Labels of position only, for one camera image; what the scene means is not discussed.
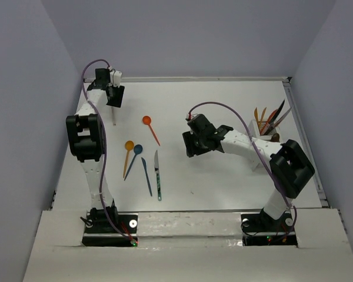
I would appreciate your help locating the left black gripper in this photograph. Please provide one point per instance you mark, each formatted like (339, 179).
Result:
(116, 101)

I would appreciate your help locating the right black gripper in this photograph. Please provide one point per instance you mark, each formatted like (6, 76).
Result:
(188, 137)

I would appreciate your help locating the beige plastic spoon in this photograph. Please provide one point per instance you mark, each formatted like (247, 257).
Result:
(113, 117)

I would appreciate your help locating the orange-red plastic spoon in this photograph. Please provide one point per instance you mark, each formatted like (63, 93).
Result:
(147, 121)

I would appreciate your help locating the patterned-handle metal knife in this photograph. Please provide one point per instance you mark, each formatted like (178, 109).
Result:
(158, 181)

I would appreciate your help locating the yellow-orange plastic knife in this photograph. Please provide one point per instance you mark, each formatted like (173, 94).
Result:
(262, 118)

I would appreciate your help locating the black-handle metal knife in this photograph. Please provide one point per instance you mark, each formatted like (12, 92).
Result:
(279, 109)

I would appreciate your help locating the pink-handle metal knife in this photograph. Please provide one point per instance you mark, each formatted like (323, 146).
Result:
(277, 122)

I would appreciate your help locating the dark brown wooden spoon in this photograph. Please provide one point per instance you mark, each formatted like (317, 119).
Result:
(275, 138)

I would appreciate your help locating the orange-red plastic knife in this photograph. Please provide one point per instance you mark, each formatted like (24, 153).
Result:
(270, 117)

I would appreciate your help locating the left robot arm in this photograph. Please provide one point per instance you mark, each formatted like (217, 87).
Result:
(87, 142)

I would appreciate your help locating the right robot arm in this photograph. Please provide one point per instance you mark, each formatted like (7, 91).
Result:
(287, 164)

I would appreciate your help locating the yellow-orange plastic spoon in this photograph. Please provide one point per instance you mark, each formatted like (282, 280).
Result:
(129, 145)

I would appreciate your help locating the orange knife in holder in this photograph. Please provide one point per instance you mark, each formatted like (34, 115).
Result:
(256, 115)

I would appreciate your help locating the blue plastic spoon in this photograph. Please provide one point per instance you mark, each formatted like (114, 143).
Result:
(137, 150)

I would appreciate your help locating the teal plastic knife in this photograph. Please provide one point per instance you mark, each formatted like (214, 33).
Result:
(146, 175)

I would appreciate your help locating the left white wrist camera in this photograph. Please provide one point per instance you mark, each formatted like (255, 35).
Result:
(115, 77)

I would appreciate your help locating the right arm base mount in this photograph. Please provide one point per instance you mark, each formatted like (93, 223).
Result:
(258, 231)

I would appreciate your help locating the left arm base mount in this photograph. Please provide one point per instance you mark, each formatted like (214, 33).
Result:
(100, 233)

